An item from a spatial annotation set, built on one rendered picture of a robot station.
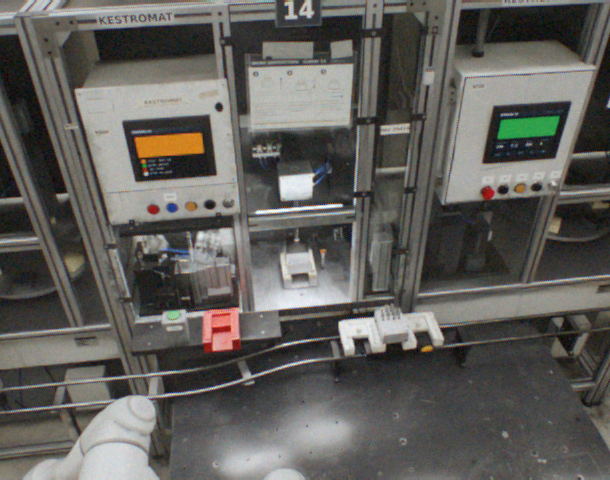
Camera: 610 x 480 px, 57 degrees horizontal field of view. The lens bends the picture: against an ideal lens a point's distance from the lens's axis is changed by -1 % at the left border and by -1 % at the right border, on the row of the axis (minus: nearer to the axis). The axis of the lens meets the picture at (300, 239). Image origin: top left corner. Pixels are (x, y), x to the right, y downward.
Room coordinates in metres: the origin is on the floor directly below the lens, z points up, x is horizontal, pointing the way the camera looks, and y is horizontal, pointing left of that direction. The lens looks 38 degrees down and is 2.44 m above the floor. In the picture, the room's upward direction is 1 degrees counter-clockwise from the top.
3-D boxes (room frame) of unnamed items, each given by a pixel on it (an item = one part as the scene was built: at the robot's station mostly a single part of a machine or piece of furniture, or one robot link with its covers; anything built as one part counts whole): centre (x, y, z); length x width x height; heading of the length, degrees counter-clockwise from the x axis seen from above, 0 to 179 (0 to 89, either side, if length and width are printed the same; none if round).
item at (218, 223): (1.47, 0.40, 1.37); 0.36 x 0.04 x 0.04; 96
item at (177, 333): (1.40, 0.45, 0.97); 0.08 x 0.08 x 0.12; 6
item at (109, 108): (1.61, 0.42, 1.60); 0.42 x 0.29 x 0.46; 96
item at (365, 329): (1.45, -0.33, 0.84); 0.36 x 0.14 x 0.10; 96
